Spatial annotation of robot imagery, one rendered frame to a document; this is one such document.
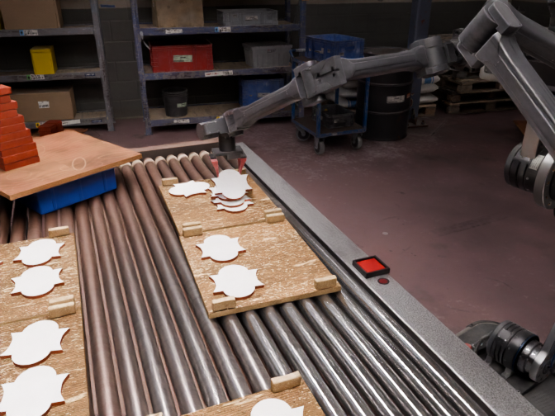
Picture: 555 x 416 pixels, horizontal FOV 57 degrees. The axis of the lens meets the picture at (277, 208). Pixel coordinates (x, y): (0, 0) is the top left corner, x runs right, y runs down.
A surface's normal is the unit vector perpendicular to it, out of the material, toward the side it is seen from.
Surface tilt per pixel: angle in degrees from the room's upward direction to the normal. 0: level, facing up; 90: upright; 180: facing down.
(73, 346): 0
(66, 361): 0
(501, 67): 87
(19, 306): 0
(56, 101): 90
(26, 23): 90
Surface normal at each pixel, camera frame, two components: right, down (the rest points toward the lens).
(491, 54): -0.85, 0.18
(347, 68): 0.46, -0.09
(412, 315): 0.00, -0.90
